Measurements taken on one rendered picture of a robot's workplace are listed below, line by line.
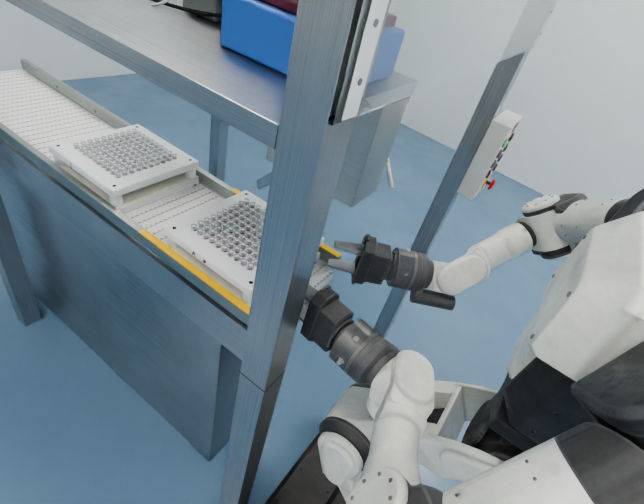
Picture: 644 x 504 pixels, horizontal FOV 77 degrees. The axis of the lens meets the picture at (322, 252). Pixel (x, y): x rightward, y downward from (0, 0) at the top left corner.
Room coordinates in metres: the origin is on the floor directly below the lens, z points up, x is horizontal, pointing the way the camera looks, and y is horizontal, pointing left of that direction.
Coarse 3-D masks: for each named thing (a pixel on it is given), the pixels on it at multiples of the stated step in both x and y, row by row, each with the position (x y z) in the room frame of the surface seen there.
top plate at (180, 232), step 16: (240, 192) 0.82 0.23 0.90; (208, 208) 0.73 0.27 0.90; (224, 208) 0.74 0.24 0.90; (176, 224) 0.64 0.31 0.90; (176, 240) 0.61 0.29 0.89; (192, 240) 0.61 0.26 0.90; (208, 240) 0.62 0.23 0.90; (208, 256) 0.58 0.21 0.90; (224, 256) 0.59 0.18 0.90; (240, 256) 0.60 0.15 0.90; (224, 272) 0.55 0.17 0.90; (240, 272) 0.56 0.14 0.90; (240, 288) 0.53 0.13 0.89
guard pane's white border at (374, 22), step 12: (372, 0) 0.41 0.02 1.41; (384, 0) 0.43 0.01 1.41; (372, 12) 0.41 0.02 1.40; (384, 12) 0.43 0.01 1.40; (372, 24) 0.42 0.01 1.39; (372, 36) 0.42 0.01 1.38; (360, 48) 0.41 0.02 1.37; (372, 48) 0.43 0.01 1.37; (360, 60) 0.41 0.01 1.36; (360, 72) 0.42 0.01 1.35; (360, 84) 0.42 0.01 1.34; (348, 96) 0.41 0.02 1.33; (360, 96) 0.43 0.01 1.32; (348, 108) 0.41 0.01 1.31
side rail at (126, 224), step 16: (0, 128) 0.86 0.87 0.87; (16, 144) 0.83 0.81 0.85; (32, 160) 0.80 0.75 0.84; (48, 160) 0.78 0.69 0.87; (64, 176) 0.74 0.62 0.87; (80, 192) 0.72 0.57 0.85; (96, 208) 0.69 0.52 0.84; (112, 208) 0.68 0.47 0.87; (128, 224) 0.64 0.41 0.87; (144, 240) 0.62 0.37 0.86; (160, 256) 0.60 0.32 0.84; (208, 288) 0.54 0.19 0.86; (224, 304) 0.52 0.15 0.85
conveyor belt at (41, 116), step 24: (0, 72) 1.22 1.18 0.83; (24, 72) 1.27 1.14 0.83; (0, 96) 1.07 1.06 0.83; (24, 96) 1.11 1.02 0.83; (48, 96) 1.16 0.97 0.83; (0, 120) 0.95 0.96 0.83; (24, 120) 0.98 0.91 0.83; (48, 120) 1.02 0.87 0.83; (72, 120) 1.05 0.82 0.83; (96, 120) 1.09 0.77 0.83; (48, 144) 0.90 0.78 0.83; (192, 192) 0.87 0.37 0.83; (144, 216) 0.72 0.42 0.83; (168, 216) 0.75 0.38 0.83
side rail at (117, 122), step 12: (24, 60) 1.28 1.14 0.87; (36, 72) 1.25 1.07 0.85; (48, 84) 1.22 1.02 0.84; (60, 84) 1.19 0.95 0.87; (72, 96) 1.16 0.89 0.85; (84, 96) 1.15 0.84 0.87; (96, 108) 1.11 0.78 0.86; (108, 120) 1.09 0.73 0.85; (120, 120) 1.07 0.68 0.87; (204, 180) 0.91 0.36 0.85; (216, 180) 0.90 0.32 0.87; (228, 192) 0.88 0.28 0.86; (324, 252) 0.74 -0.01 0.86
